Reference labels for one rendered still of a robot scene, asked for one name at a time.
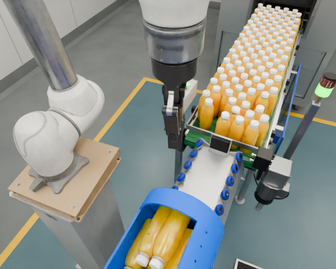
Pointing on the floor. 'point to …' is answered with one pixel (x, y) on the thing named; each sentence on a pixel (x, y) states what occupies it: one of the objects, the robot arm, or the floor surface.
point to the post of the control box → (178, 158)
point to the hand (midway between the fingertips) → (175, 136)
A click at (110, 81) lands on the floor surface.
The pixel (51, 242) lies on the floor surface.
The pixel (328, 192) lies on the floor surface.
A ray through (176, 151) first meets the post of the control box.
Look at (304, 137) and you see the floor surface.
